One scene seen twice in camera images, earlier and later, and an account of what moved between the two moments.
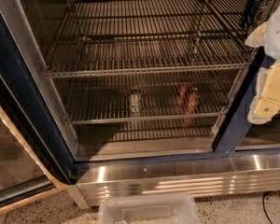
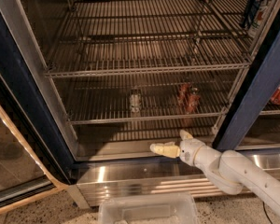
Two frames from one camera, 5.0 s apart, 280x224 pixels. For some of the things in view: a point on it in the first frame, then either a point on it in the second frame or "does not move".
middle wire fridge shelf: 95,53 does not move
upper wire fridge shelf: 153,20 does not move
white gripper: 279,36 to 189,150
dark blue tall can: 250,19 does not move
